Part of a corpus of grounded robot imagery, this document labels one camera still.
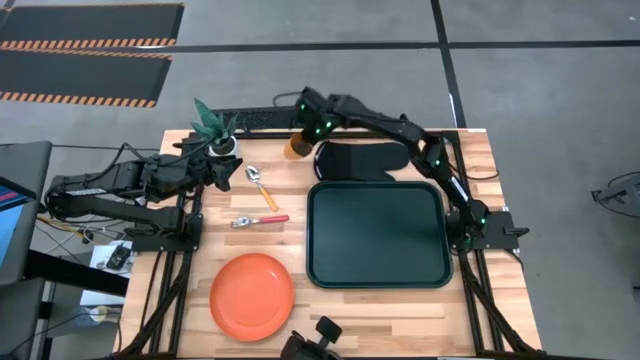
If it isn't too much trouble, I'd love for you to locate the orange plastic plate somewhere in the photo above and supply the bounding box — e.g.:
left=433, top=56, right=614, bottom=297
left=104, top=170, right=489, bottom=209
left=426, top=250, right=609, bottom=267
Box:
left=209, top=252, right=296, bottom=344

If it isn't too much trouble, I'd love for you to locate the yellow cable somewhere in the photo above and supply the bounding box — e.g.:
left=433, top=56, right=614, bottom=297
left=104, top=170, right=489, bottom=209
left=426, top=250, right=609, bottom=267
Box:
left=35, top=214, right=99, bottom=242

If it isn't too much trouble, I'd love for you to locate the black round plate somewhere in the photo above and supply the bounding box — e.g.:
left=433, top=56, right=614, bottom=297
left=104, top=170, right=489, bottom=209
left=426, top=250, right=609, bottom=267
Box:
left=313, top=140, right=412, bottom=183

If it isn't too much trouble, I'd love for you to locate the white paper sheet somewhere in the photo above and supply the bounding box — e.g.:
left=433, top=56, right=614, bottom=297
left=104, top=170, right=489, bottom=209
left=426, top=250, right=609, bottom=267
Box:
left=78, top=239, right=135, bottom=307

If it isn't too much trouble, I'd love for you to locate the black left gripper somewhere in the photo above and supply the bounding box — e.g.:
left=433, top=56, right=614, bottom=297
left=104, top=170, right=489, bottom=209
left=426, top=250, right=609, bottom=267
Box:
left=191, top=153, right=245, bottom=194

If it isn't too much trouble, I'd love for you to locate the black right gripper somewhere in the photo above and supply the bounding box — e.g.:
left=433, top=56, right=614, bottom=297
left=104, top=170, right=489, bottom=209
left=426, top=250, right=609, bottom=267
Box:
left=291, top=86, right=335, bottom=151

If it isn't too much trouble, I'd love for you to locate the spoon with orange handle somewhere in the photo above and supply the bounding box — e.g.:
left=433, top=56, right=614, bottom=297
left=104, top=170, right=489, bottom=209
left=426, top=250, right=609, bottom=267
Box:
left=244, top=165, right=280, bottom=213

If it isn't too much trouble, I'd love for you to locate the black hazard-striped floor mat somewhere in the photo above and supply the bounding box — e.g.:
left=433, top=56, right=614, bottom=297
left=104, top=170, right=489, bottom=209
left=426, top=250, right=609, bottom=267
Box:
left=0, top=2, right=186, bottom=52
left=0, top=48, right=174, bottom=110

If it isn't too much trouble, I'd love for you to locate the black aluminium table frame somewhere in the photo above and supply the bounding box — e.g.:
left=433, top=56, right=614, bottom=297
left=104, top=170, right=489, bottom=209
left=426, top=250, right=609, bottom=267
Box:
left=115, top=127, right=542, bottom=360

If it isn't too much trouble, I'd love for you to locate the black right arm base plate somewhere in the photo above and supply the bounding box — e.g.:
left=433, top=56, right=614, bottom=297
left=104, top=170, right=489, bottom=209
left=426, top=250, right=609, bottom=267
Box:
left=446, top=209, right=531, bottom=252

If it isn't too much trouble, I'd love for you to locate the black desk bar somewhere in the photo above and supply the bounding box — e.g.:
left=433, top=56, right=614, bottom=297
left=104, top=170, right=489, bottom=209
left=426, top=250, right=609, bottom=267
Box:
left=23, top=248, right=131, bottom=297

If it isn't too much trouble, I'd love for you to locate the black perforated panel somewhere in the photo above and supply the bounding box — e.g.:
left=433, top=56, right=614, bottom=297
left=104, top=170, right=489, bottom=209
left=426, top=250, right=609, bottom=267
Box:
left=213, top=106, right=301, bottom=132

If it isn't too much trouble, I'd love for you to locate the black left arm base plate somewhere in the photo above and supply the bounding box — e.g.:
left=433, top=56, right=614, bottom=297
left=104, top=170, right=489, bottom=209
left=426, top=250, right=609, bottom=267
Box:
left=130, top=213, right=205, bottom=253

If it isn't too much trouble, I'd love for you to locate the potted plant in white pot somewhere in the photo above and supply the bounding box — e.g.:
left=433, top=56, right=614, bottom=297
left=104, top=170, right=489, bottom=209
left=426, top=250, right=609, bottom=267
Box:
left=189, top=97, right=241, bottom=158

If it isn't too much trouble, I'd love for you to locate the fork with red handle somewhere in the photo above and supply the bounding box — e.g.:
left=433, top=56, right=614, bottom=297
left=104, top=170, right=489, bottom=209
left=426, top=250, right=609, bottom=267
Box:
left=230, top=214, right=291, bottom=230

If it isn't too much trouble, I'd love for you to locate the orange plastic cup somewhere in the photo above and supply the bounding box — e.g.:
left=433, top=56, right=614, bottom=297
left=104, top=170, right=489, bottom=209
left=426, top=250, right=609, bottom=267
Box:
left=283, top=130, right=314, bottom=162

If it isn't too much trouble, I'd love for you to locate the black camera on mount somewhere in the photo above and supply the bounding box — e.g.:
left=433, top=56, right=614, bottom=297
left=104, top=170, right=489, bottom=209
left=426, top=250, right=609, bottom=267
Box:
left=279, top=315, right=345, bottom=360

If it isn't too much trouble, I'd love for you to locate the dark green plastic tray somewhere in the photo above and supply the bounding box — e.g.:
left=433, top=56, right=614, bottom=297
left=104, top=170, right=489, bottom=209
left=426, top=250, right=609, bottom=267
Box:
left=305, top=180, right=455, bottom=291

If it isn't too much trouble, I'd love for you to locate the small black device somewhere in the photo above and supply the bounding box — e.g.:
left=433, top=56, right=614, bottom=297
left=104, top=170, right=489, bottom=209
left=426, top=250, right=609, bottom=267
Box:
left=106, top=243, right=132, bottom=272

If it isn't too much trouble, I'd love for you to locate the dark computer monitor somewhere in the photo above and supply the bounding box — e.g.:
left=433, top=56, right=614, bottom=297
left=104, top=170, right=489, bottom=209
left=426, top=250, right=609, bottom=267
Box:
left=0, top=140, right=54, bottom=287

